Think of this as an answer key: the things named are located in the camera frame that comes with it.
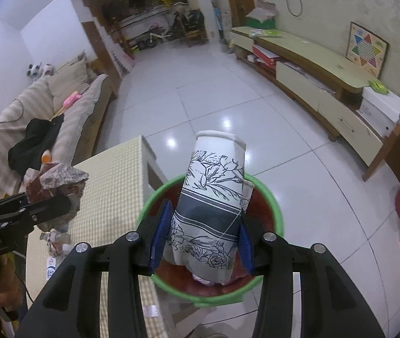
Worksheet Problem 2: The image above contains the folded foam mat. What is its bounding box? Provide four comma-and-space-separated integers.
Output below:
112, 47, 135, 78

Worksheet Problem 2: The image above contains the patterned brown paper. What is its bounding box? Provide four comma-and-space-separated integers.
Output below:
24, 162, 90, 221

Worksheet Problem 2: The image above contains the striped beige sofa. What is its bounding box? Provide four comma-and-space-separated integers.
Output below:
0, 51, 121, 198

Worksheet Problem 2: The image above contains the green trash bin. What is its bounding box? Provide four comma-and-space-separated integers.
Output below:
137, 173, 285, 307

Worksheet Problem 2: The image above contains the checked tablecloth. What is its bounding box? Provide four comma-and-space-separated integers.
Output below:
25, 134, 172, 338

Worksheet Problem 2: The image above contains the red flat box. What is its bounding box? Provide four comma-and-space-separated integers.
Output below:
252, 44, 280, 68

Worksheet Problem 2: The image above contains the baby stroller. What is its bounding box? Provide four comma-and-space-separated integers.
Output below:
172, 3, 204, 36

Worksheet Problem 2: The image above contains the small white blue wrapper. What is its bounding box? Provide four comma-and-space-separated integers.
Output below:
46, 256, 59, 282

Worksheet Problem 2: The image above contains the green plastic packet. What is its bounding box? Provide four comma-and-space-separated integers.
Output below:
249, 28, 288, 39

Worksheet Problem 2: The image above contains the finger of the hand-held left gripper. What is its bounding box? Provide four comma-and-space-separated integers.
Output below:
8, 194, 72, 235
0, 192, 31, 217

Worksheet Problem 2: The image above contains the white balance bike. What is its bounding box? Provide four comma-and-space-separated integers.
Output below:
138, 25, 172, 50

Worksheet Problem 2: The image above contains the floral printed paper cup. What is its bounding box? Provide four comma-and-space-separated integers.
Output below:
161, 130, 247, 286

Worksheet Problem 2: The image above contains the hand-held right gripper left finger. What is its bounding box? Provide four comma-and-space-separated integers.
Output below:
17, 199, 173, 338

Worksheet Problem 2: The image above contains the open green cardboard box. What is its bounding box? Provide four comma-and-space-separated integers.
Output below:
245, 0, 278, 29

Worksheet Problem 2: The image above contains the black jacket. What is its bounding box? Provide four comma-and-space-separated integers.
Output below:
8, 117, 65, 175

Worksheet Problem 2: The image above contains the white box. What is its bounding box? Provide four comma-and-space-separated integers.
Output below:
357, 85, 400, 138

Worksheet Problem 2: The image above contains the crumpled pale wrapper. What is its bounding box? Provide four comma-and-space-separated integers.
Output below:
41, 228, 73, 257

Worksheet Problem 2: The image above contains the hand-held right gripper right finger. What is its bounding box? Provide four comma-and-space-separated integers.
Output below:
238, 215, 385, 338

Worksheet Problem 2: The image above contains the green flat item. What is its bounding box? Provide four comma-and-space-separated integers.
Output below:
368, 79, 389, 95

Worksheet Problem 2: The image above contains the cream wooden tv cabinet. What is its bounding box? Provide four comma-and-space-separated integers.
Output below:
230, 26, 385, 182

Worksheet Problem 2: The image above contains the beige cushion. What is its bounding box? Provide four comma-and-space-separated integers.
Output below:
48, 52, 91, 105

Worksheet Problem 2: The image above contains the wooden chair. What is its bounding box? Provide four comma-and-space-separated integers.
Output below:
182, 28, 207, 47

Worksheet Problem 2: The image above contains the white paper cup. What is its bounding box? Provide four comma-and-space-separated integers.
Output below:
241, 179, 257, 214

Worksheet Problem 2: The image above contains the framed star checkers board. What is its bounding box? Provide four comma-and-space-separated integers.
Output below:
345, 21, 390, 78

